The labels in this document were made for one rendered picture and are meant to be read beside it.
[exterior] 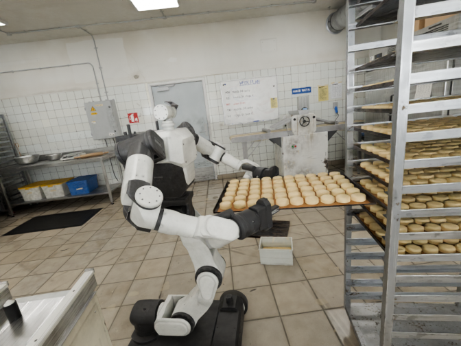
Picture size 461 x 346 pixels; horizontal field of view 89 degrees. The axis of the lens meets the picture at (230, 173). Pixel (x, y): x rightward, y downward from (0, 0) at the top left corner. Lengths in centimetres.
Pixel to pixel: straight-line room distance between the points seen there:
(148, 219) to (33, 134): 546
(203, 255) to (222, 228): 54
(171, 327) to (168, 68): 436
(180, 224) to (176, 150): 39
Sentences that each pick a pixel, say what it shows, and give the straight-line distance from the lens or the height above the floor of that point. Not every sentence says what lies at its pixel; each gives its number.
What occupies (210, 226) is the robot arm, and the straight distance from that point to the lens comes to 72.
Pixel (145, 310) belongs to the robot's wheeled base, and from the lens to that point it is 164.
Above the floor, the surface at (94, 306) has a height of 81.
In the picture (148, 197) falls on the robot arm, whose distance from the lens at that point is 71.
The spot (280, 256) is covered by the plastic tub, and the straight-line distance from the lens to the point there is 226.
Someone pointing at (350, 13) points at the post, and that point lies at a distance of 137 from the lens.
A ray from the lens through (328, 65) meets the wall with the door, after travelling 546.
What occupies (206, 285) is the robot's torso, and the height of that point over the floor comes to 56.
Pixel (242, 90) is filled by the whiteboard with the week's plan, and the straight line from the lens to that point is 493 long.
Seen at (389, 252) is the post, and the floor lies 83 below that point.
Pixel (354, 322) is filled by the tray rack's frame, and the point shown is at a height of 15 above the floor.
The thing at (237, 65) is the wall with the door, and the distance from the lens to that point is 499.
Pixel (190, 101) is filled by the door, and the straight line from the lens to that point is 495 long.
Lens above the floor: 138
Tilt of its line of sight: 15 degrees down
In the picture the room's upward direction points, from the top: 7 degrees counter-clockwise
